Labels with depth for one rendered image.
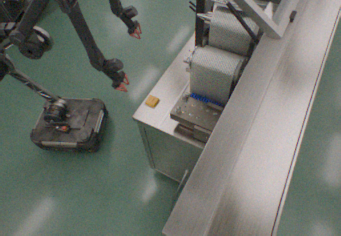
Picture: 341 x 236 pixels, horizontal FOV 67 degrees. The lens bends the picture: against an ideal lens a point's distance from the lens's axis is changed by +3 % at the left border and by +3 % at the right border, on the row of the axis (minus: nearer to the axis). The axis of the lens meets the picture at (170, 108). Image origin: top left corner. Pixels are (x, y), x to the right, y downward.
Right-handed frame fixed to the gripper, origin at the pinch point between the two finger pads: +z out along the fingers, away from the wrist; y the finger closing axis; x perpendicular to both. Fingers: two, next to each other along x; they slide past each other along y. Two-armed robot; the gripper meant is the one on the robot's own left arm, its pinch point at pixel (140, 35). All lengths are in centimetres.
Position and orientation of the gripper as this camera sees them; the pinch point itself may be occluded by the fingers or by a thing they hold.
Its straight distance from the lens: 194.4
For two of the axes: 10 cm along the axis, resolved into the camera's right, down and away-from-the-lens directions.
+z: 5.4, 5.3, 6.5
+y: 0.9, -8.1, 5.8
